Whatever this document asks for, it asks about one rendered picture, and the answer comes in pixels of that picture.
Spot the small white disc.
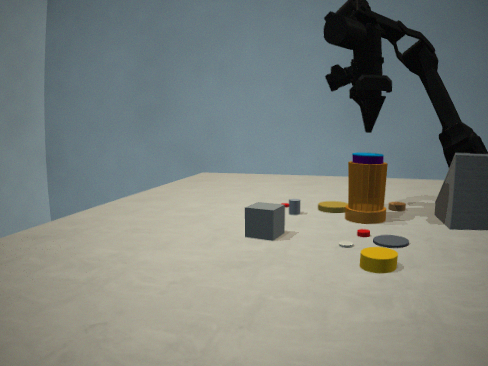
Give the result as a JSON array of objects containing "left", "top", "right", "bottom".
[{"left": 339, "top": 241, "right": 353, "bottom": 248}]

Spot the yellow round disc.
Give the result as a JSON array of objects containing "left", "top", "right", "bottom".
[{"left": 318, "top": 201, "right": 348, "bottom": 213}]

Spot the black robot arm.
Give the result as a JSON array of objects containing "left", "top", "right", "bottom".
[{"left": 324, "top": 0, "right": 488, "bottom": 167}]

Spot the yellow short cylinder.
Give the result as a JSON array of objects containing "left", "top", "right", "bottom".
[{"left": 360, "top": 247, "right": 398, "bottom": 273}]

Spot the grey cylinder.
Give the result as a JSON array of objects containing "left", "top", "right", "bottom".
[{"left": 289, "top": 199, "right": 301, "bottom": 215}]

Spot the grey flat disc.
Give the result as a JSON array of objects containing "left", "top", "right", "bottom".
[{"left": 373, "top": 235, "right": 409, "bottom": 248}]

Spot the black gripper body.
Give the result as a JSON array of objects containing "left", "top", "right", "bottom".
[{"left": 349, "top": 51, "right": 392, "bottom": 99}]

